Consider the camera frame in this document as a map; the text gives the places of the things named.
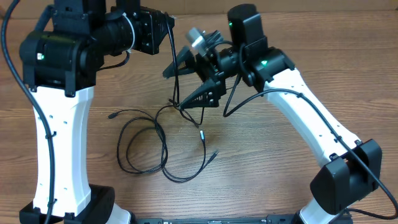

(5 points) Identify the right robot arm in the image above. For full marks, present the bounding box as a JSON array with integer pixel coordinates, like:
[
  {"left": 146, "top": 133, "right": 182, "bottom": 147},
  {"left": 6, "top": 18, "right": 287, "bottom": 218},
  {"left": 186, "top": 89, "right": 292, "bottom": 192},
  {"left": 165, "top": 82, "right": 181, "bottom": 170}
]
[{"left": 163, "top": 4, "right": 382, "bottom": 223}]

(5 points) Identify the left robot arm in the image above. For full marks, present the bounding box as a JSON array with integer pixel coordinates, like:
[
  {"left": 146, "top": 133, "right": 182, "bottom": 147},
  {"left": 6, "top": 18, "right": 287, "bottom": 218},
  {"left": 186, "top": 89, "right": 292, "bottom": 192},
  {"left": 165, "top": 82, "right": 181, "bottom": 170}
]
[{"left": 19, "top": 0, "right": 175, "bottom": 223}]

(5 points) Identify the black cable bundle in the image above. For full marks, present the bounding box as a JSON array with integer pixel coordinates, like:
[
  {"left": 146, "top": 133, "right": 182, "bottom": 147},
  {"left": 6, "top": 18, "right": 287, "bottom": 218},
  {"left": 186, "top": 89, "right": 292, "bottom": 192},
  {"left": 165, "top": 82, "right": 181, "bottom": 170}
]
[{"left": 108, "top": 12, "right": 206, "bottom": 175}]

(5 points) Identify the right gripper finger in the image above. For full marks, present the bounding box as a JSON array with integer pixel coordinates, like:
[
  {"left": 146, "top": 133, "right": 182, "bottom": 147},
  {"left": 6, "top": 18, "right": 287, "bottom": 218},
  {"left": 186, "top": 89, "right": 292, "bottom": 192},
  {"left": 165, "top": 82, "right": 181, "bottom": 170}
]
[
  {"left": 163, "top": 46, "right": 196, "bottom": 79},
  {"left": 180, "top": 79, "right": 226, "bottom": 109}
]

